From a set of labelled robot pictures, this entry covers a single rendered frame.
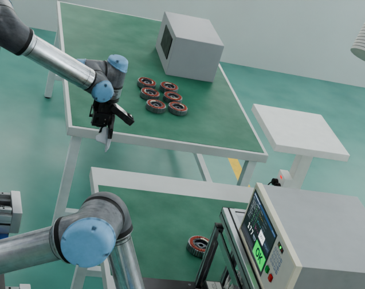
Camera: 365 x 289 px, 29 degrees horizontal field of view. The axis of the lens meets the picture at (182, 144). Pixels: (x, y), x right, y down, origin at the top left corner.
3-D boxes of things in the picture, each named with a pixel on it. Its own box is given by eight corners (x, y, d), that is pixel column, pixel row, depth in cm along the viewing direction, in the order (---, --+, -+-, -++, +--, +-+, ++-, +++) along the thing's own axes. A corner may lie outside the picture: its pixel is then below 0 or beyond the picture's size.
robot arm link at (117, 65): (103, 51, 258) (125, 54, 262) (97, 79, 263) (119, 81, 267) (110, 61, 252) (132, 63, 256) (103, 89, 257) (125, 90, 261)
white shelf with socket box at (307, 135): (243, 231, 321) (276, 144, 300) (224, 184, 352) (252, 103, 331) (313, 238, 331) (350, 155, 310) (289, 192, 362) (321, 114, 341)
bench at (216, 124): (43, 243, 396) (68, 126, 361) (39, 92, 551) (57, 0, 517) (228, 261, 427) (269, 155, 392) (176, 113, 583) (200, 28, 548)
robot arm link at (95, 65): (82, 67, 245) (112, 70, 250) (73, 54, 254) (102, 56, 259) (77, 88, 249) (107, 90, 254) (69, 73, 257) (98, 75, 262)
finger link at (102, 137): (93, 151, 266) (94, 126, 267) (108, 152, 268) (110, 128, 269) (94, 150, 264) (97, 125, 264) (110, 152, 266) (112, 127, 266)
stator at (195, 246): (204, 262, 293) (207, 255, 291) (181, 249, 297) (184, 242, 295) (216, 250, 302) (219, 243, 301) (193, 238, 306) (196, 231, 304)
